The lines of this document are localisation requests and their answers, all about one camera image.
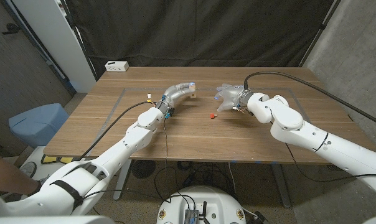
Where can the small red-capped bottle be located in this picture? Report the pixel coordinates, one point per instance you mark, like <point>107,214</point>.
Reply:
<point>193,94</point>

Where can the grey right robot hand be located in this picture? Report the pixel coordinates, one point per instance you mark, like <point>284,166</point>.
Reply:
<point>234,96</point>

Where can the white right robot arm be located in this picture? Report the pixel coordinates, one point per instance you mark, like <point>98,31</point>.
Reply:
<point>300,130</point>

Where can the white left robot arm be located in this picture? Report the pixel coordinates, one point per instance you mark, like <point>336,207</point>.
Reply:
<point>119,149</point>

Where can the white sneaker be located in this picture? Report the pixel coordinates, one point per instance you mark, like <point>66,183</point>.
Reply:
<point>28,169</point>

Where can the red headed screw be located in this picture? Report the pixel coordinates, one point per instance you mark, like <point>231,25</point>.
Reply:
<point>212,116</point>

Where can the wooden table panel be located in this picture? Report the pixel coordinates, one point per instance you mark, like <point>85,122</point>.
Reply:
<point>114,109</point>

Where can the person's bare leg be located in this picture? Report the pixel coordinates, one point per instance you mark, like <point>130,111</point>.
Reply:
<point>4,177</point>

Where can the black backdrop cloth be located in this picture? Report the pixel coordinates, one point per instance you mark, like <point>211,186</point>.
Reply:
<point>191,31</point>

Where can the white table leg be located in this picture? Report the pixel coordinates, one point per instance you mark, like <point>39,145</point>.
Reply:
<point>281,186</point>
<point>123,180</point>

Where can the yellow black hazard strip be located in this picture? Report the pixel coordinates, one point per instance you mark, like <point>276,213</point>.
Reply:
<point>58,160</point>

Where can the grey electronics module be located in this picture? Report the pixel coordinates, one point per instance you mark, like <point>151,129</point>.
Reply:
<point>191,216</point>

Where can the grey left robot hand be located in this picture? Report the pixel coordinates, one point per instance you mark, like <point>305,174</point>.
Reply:
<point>174,93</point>

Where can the white robot torso base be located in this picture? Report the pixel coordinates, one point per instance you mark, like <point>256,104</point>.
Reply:
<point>219,202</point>

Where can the blue padded bin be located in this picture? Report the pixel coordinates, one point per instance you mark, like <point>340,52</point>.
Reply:
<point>38,124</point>

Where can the white power strip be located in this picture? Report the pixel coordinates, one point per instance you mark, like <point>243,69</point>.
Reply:
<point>116,66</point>

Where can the black backdrop stand pole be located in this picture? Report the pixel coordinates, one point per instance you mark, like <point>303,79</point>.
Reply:
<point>81,42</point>
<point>322,26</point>

